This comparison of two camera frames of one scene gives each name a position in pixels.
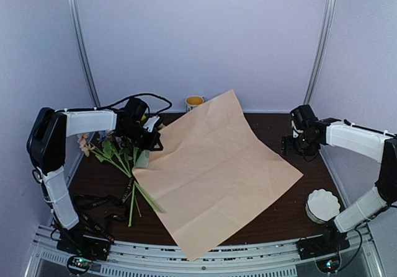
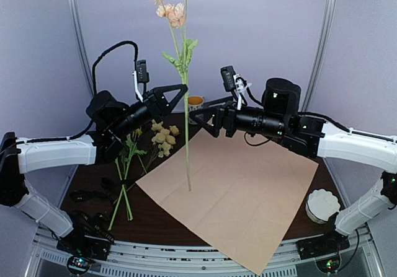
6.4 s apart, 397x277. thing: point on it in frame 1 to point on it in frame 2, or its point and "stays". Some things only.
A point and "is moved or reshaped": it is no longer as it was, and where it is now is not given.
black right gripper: (287, 147) to (221, 114)
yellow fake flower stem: (142, 121) to (132, 147)
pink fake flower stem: (83, 142) to (175, 16)
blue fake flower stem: (108, 150) is moved or reshaped
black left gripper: (151, 145) to (156, 103)
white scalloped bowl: (321, 206) stays
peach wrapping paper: (214, 172) is moved or reshaped
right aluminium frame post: (327, 39) stays
